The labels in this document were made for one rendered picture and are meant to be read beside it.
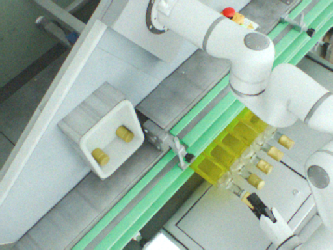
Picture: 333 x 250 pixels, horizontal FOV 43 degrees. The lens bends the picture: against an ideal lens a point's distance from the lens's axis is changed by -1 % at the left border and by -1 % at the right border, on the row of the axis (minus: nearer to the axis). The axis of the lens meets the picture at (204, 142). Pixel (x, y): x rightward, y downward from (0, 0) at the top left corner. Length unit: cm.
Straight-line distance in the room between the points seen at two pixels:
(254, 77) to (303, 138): 66
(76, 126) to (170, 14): 36
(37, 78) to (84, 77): 84
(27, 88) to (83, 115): 82
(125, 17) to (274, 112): 40
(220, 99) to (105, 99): 38
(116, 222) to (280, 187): 55
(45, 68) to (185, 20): 102
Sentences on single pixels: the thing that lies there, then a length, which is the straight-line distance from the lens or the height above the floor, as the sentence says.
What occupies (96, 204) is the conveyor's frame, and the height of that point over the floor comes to 85.
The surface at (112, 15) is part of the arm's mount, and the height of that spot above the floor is 78.
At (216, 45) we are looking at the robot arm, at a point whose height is 99.
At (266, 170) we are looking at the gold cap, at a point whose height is 115.
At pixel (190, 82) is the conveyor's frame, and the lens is 133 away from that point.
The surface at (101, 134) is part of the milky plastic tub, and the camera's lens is 124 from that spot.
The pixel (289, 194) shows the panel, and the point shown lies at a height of 123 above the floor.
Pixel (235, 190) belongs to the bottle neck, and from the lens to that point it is 130.
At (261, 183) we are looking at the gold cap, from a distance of 129.
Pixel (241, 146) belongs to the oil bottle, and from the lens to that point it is 134.
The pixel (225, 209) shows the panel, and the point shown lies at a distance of 142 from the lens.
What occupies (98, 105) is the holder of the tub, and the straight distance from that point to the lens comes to 111.
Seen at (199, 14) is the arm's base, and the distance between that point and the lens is 102.
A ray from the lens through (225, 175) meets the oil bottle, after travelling 130.
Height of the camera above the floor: 144
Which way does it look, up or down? 21 degrees down
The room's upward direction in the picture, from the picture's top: 126 degrees clockwise
